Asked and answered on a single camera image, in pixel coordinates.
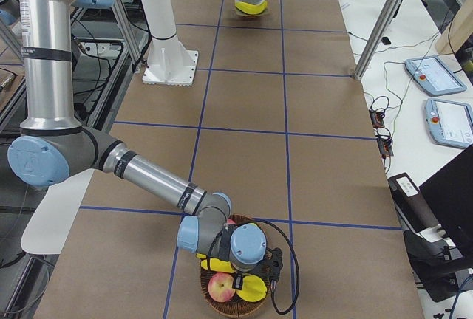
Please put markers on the yellow banana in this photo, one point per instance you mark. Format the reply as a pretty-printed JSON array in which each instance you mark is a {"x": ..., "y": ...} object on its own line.
[
  {"x": 251, "y": 7},
  {"x": 218, "y": 263}
]

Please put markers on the woven fruit basket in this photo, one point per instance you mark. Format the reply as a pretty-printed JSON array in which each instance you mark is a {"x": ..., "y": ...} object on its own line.
[{"x": 236, "y": 306}]

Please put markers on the teach pendant tablet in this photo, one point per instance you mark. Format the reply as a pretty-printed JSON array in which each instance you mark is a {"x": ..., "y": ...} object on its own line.
[
  {"x": 434, "y": 76},
  {"x": 449, "y": 122}
]

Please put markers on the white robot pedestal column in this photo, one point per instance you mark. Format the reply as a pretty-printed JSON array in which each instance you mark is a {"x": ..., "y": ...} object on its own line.
[{"x": 168, "y": 61}]

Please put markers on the upper teach pendant tablet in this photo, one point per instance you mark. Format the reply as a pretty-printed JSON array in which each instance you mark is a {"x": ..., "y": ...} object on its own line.
[{"x": 434, "y": 76}]

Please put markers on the black monitor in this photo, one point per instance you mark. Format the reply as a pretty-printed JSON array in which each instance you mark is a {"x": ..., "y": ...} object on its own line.
[{"x": 448, "y": 193}]

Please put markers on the grey square plate orange rim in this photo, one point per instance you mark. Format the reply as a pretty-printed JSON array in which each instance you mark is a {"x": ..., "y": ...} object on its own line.
[{"x": 251, "y": 14}]

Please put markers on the pink peach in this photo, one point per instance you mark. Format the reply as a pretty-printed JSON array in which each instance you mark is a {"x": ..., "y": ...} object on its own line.
[{"x": 220, "y": 287}]

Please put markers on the black box white label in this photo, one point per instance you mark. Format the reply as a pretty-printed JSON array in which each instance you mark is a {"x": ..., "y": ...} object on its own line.
[{"x": 411, "y": 203}]

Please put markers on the lower teach pendant tablet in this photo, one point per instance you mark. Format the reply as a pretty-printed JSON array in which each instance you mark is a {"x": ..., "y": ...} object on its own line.
[{"x": 449, "y": 122}]

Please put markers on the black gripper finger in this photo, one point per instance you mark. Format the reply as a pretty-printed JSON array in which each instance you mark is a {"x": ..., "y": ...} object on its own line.
[{"x": 238, "y": 280}]

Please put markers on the small black box on cable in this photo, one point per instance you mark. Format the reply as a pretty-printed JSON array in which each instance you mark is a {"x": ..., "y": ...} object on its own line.
[{"x": 386, "y": 41}]

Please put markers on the yellow lemon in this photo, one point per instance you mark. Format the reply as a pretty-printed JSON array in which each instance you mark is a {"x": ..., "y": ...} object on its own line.
[{"x": 253, "y": 289}]

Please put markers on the aluminium frame post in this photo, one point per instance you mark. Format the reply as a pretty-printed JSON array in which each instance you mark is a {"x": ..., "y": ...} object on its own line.
[{"x": 381, "y": 25}]

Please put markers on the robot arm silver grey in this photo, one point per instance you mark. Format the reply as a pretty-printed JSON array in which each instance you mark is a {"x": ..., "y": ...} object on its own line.
[{"x": 54, "y": 145}]

